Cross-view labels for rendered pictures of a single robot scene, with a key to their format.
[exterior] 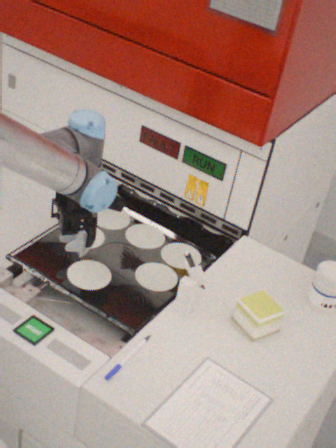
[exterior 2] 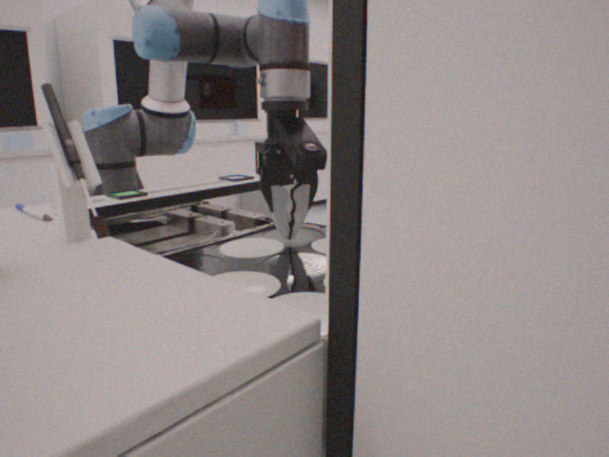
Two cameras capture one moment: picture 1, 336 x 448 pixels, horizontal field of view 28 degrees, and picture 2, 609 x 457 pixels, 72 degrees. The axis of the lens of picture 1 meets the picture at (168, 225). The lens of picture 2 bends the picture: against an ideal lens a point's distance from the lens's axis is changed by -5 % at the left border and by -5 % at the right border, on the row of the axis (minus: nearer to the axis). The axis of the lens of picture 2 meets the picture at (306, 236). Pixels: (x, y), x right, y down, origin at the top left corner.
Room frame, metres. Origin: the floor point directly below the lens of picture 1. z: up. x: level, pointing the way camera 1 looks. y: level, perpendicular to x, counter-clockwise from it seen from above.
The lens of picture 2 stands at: (1.39, -0.46, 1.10)
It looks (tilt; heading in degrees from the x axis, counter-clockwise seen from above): 16 degrees down; 104
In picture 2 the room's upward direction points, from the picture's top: straight up
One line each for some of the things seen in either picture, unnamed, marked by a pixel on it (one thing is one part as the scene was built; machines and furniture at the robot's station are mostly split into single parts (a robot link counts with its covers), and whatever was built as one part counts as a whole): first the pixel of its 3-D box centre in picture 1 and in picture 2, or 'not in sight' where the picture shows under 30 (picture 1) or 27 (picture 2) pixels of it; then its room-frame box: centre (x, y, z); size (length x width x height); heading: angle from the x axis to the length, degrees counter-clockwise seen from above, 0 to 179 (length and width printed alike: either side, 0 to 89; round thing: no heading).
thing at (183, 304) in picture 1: (191, 283); (74, 182); (1.03, -0.07, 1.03); 0.06 x 0.04 x 0.13; 153
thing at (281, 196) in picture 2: (77, 245); (275, 209); (1.18, 0.19, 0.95); 0.06 x 0.03 x 0.09; 125
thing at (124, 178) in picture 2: not in sight; (113, 181); (0.67, 0.45, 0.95); 0.15 x 0.15 x 0.10
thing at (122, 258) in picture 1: (119, 256); (298, 265); (1.24, 0.10, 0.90); 0.34 x 0.34 x 0.01; 63
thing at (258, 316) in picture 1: (257, 316); not in sight; (1.01, -0.21, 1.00); 0.07 x 0.07 x 0.07; 40
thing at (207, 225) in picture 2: (21, 300); (214, 227); (1.03, 0.27, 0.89); 0.08 x 0.03 x 0.03; 153
